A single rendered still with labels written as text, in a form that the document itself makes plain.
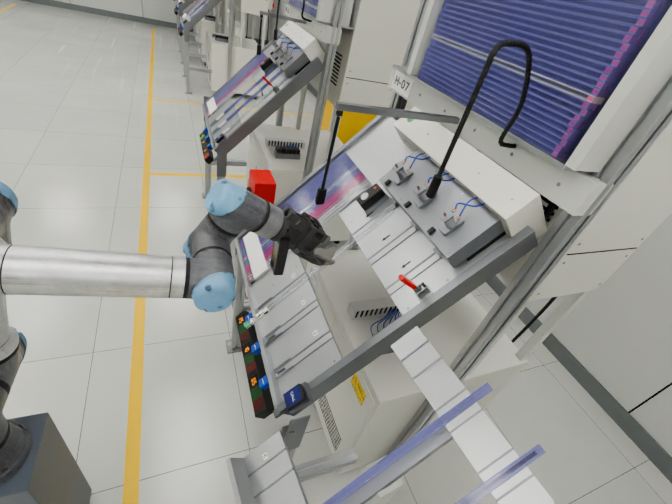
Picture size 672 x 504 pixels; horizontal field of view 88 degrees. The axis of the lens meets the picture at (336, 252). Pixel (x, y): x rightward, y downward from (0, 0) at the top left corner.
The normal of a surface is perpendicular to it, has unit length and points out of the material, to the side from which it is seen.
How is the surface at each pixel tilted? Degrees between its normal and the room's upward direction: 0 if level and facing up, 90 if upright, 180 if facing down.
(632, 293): 90
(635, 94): 90
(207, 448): 0
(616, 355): 90
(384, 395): 0
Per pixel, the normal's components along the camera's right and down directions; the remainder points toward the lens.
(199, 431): 0.22, -0.77
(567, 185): -0.91, 0.06
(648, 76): 0.35, 0.64
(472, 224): -0.53, -0.47
